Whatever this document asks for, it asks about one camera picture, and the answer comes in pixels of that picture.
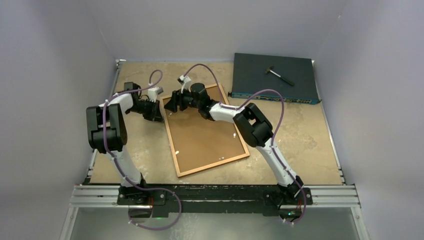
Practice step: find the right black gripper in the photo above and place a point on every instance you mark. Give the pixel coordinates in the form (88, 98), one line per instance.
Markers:
(177, 98)

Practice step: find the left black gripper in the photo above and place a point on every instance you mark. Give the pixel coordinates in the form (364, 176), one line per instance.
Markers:
(155, 114)

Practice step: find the orange wooden picture frame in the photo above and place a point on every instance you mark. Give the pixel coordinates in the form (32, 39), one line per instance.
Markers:
(172, 139)

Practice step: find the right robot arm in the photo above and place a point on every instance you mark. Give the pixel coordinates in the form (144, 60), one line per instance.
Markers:
(255, 129)

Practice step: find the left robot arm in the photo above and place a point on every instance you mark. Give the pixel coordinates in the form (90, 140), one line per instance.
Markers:
(107, 132)

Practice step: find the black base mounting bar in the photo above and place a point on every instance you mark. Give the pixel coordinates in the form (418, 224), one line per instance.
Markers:
(269, 200)

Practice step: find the small black hammer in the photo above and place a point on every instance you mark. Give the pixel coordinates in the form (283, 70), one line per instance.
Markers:
(271, 70)

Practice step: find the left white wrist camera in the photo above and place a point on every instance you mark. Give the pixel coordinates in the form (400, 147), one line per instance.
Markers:
(153, 93)

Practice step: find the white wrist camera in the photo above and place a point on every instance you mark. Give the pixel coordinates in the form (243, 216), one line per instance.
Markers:
(185, 82)
(153, 93)

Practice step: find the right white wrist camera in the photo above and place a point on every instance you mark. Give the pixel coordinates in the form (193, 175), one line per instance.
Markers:
(185, 82)

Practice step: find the dark network switch box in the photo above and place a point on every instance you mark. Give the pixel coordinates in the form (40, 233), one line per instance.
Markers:
(291, 77)

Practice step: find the aluminium rail frame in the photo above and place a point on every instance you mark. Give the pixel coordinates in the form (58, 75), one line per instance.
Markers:
(105, 195)

